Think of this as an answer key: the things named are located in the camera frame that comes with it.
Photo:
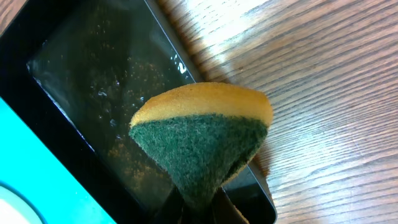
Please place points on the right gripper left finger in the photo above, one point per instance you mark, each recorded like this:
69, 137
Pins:
172, 210

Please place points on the white plate front with stain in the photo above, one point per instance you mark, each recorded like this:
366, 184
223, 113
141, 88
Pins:
15, 210

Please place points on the black water tray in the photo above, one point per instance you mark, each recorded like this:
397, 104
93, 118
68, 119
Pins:
76, 72

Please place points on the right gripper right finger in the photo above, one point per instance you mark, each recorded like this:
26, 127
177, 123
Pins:
224, 212

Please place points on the yellow green sponge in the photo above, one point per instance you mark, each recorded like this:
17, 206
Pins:
202, 135

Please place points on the teal plastic tray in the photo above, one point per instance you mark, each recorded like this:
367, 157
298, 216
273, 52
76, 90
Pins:
32, 172

